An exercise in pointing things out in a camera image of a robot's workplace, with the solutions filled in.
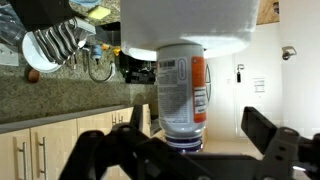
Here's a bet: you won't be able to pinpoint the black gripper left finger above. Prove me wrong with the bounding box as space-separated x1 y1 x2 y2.
58 104 214 180

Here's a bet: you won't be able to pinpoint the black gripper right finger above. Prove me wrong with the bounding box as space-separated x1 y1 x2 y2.
241 106 320 180

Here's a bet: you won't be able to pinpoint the white orange-label pill bottle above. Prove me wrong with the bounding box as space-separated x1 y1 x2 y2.
157 44 207 153

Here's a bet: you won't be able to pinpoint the white paper towel roll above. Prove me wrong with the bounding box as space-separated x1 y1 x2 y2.
120 0 260 61

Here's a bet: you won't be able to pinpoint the upper wooden cabinets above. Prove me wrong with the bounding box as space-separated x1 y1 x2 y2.
0 103 152 180

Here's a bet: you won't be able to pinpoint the kitchen faucet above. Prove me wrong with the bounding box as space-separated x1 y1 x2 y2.
83 45 116 83

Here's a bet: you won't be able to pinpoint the white plate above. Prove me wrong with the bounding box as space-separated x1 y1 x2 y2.
22 32 61 73

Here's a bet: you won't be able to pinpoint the yellow sponge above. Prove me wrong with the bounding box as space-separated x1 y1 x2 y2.
88 6 111 20

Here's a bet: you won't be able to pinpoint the black knife block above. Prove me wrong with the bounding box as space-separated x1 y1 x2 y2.
8 0 81 65

